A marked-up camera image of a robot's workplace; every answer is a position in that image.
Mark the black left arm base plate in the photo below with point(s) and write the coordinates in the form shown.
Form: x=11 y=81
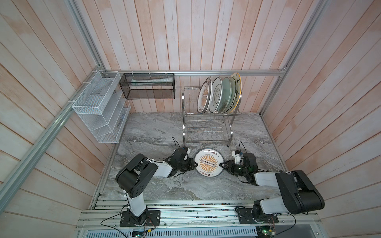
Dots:
x=147 y=218

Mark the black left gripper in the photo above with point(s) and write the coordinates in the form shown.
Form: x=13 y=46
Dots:
x=191 y=162

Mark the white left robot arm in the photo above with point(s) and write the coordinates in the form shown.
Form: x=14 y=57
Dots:
x=134 y=177

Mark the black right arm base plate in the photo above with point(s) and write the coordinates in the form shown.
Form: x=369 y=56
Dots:
x=254 y=216

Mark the pale green plate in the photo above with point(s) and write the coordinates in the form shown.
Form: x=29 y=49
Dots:
x=225 y=96

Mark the orange sunburst plate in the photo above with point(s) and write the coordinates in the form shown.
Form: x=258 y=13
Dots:
x=202 y=98
x=208 y=162

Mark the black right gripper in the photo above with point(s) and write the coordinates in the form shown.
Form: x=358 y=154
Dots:
x=230 y=165

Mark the cream plate with berry sprigs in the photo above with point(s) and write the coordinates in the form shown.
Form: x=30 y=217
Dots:
x=233 y=94

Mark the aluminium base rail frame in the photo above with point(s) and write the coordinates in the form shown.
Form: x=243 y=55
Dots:
x=195 y=219

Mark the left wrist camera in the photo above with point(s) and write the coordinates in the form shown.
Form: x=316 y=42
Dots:
x=187 y=149

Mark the stainless steel dish rack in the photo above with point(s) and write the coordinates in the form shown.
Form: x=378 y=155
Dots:
x=205 y=127

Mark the white plate with flower outline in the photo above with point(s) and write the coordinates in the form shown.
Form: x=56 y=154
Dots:
x=215 y=95

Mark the black mesh wall basket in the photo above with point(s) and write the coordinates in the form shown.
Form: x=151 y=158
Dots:
x=148 y=86

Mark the dark-rim lettered white plate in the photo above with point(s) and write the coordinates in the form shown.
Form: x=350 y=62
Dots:
x=209 y=92

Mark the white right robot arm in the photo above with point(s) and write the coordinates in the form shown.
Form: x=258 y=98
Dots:
x=298 y=195

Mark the cat and stars orange-rim plate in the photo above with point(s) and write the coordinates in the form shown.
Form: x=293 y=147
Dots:
x=238 y=83

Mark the white wire mesh shelf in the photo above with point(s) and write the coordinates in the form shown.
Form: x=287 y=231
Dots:
x=103 y=108

